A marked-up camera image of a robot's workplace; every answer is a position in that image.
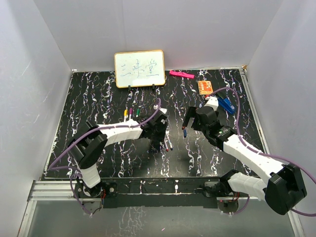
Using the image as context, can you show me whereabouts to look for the white pen red end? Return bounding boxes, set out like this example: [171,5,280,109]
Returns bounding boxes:
[164,136,169,152]

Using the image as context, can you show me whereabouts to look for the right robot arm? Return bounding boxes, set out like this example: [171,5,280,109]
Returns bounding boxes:
[182,106,307,215]

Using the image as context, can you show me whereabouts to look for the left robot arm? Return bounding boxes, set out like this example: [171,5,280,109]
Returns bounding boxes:
[67,108,168,197]

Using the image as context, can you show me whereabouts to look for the white pen blue end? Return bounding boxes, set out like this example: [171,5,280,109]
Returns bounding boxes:
[166,134,173,151]

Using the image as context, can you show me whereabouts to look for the small spiral notebook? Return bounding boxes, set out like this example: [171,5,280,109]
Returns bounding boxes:
[197,80,213,95]

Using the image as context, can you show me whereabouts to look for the black base bar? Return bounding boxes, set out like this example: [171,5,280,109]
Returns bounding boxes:
[100,177,250,210]

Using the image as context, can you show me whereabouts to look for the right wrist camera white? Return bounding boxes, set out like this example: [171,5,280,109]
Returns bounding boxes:
[204,96,219,111]

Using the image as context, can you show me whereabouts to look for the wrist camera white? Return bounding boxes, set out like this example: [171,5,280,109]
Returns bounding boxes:
[204,96,219,111]
[153,105,167,117]

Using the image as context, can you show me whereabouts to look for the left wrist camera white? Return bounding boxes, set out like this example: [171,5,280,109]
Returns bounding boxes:
[153,105,167,117]

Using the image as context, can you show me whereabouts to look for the whiteboard with yellow frame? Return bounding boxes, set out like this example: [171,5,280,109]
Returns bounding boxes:
[114,50,166,88]

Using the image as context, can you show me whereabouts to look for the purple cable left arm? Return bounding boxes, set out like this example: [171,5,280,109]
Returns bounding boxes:
[48,98,162,215]

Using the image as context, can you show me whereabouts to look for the aluminium frame rail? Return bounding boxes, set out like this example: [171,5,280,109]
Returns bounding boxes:
[27,179,84,202]

